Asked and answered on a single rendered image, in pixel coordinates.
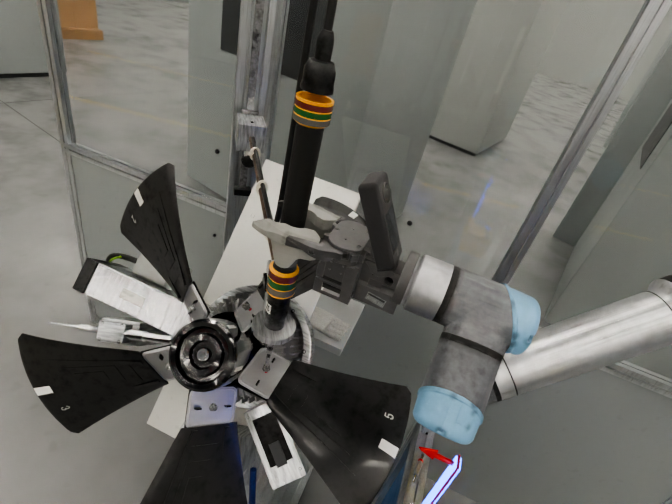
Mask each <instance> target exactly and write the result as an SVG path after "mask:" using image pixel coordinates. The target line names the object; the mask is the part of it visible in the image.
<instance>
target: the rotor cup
mask: <svg viewBox="0 0 672 504"><path fill-rule="evenodd" d="M227 325H234V326H235V327H236V328H229V327H228V326H227ZM202 348H204V349H207V350H208V352H209V357H208V359H207V360H206V361H199V360H198V359H197V352H198V350H199V349H202ZM261 348H267V344H265V343H263V342H261V341H259V340H258V339H257V338H256V337H255V336H254V335H253V334H251V335H250V336H249V337H248V338H247V337H246V335H245V332H241V331H240V328H239V326H238V323H237V320H236V318H235V315H234V312H222V313H219V314H216V315H214V316H212V317H211V318H200V319H196V320H193V321H191V322H189V323H187V324H186V325H184V326H183V327H182V328H181V329H180V330H179V331H178V332H177V333H176V335H175V336H174V338H173V340H172V342H171V345H170V349H169V366H170V369H171V372H172V374H173V376H174V378H175V379H176V380H177V381H178V383H179V384H181V385H182V386H183V387H185V388H186V389H188V390H191V391H195V392H210V391H214V390H216V389H219V388H221V387H224V386H235V384H236V383H237V382H238V378H239V376H240V374H241V373H242V372H243V371H244V369H245V368H246V367H247V365H248V364H249V363H250V361H251V360H252V359H253V357H254V356H255V355H256V353H257V352H258V351H259V350H260V349H261ZM240 366H243V368H242V370H239V371H236V372H235V370H236V368H237V367H240Z"/></svg>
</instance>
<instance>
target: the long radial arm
mask: <svg viewBox="0 0 672 504"><path fill-rule="evenodd" d="M132 271H133V270H132V269H129V268H124V267H119V266H114V265H108V264H103V263H99V264H98V266H97V268H96V270H95V272H94V275H93V277H92V279H91V281H90V283H89V285H88V287H87V289H86V291H85V294H86V295H88V296H90V297H93V298H95V299H97V300H99V301H101V302H103V303H105V304H107V305H109V306H111V307H113V308H115V309H117V310H120V311H122V312H124V313H126V314H128V315H130V316H132V317H134V318H136V319H138V320H140V321H142V322H146V323H147V324H149V325H151V326H153V327H155V328H157V329H159V330H161V331H163V332H165V333H167V334H169V335H171V336H175V335H176V333H177V332H178V331H179V330H180V329H181V328H182V327H183V326H184V325H186V324H187V323H189V322H191V321H192V319H191V317H190V315H188V311H187V309H186V307H185V305H184V303H181V301H180V300H178V298H177V296H176V294H175V293H174V291H171V290H166V289H164V287H161V286H158V285H156V284H154V283H152V282H150V281H147V280H145V279H143V278H141V277H139V276H137V275H135V274H134V273H133V272H132Z"/></svg>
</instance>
